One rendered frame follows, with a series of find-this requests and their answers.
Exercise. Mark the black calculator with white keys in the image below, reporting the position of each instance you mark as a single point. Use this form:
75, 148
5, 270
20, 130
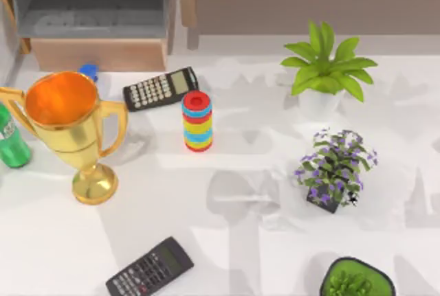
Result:
154, 90

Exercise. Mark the wooden open shelf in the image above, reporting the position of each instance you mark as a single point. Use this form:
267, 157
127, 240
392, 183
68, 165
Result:
309, 0

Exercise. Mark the green bottle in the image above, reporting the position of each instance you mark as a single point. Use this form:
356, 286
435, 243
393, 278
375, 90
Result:
12, 148

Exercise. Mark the pale wooden drawer front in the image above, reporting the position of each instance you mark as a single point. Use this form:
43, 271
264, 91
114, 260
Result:
96, 55

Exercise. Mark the blue bottle cap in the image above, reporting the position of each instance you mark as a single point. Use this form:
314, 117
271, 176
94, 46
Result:
88, 70

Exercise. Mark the grey pierced drawer inside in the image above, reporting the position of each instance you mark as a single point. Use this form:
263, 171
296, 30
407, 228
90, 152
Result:
93, 4

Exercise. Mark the stack of coloured rings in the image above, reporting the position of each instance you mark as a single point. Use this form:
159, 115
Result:
197, 124

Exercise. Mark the green plant in white pot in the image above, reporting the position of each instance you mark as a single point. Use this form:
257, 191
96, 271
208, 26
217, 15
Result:
323, 69

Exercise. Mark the black calculator with dark keys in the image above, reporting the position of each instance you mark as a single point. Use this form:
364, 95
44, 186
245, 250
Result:
151, 270

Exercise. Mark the purple flower plant black pot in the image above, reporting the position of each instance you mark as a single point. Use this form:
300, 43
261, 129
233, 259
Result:
333, 169

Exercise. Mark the gold trophy cup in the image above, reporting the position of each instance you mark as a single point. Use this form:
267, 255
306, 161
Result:
65, 131

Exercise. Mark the green succulent in black pot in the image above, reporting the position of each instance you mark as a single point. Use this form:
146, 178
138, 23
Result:
354, 280

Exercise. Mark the wooden cupboard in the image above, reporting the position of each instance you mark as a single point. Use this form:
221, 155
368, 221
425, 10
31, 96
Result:
173, 7

